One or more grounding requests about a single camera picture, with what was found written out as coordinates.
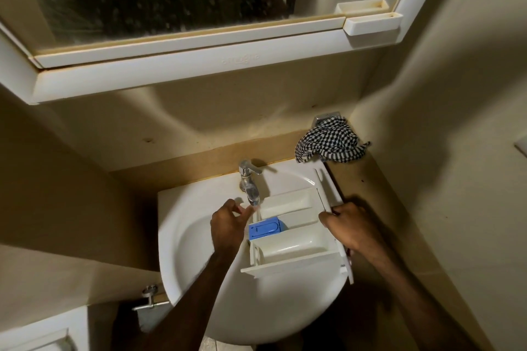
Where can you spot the person's left hand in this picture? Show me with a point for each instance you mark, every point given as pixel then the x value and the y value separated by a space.
pixel 226 227

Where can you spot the person's right forearm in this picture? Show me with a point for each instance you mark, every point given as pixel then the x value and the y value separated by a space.
pixel 416 301

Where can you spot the white mirror cabinet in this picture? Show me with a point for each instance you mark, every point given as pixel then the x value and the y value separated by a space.
pixel 185 71

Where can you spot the white toilet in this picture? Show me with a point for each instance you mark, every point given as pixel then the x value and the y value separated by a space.
pixel 41 330

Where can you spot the white detergent drawer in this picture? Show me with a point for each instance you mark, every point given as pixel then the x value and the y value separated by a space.
pixel 288 248

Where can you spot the person's right hand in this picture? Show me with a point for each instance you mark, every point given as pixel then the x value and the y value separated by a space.
pixel 354 227

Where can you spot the chrome sink faucet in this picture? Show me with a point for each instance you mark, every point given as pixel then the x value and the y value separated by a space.
pixel 247 182

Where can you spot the chrome toilet paper holder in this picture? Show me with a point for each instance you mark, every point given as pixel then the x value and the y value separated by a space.
pixel 149 293

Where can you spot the chrome soap dish holder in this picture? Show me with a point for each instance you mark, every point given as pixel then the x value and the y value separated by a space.
pixel 327 118

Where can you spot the white ceramic sink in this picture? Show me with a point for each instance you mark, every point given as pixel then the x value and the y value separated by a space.
pixel 193 239

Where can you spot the black white checkered cloth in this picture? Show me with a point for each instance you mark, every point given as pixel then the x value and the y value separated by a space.
pixel 329 139

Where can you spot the person's left forearm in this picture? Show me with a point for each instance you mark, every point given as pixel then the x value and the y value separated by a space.
pixel 197 305

